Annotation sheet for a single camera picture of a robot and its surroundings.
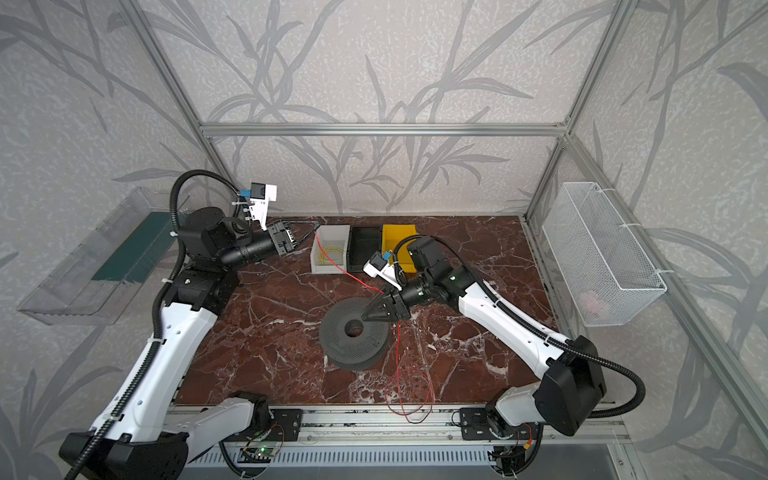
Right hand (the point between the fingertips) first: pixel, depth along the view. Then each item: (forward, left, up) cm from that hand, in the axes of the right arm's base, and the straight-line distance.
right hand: (368, 305), depth 66 cm
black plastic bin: (+37, +7, -24) cm, 45 cm away
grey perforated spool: (0, +7, -21) cm, 23 cm away
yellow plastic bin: (+37, -4, -20) cm, 42 cm away
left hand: (+11, +9, +16) cm, 22 cm away
